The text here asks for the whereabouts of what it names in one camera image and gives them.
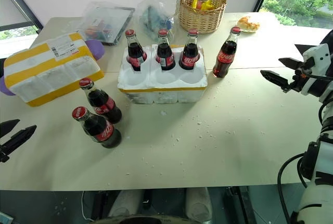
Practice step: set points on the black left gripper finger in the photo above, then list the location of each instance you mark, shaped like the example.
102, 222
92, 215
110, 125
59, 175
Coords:
18, 138
9, 126

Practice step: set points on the bread roll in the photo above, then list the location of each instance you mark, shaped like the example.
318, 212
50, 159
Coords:
248, 23

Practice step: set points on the blue items in bag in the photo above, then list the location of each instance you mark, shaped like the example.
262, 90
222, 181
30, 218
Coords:
153, 17

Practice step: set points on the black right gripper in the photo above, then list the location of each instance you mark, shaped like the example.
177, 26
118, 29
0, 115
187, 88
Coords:
300, 78

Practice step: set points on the red toy block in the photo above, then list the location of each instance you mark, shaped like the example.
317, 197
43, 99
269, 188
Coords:
199, 5

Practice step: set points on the white foam bottle tray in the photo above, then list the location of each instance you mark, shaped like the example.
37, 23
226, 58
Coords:
135, 83

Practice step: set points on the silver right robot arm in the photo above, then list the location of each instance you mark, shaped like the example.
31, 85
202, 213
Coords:
320, 190

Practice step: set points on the clear plastic bag over tray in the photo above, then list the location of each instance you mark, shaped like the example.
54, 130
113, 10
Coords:
91, 15

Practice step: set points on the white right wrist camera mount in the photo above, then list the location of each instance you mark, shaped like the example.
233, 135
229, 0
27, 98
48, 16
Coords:
321, 54

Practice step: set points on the white foam lid yellow tape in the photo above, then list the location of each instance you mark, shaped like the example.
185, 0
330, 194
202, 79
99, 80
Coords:
52, 62

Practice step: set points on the clear crumpled plastic bag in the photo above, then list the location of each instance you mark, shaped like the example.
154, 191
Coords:
158, 0

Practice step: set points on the yellow toy block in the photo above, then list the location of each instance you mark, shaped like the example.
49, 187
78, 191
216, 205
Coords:
207, 5
195, 2

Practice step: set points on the glass cola bottle red cap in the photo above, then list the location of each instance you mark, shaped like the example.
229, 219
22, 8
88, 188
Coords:
101, 130
104, 101
223, 60
164, 54
135, 52
189, 54

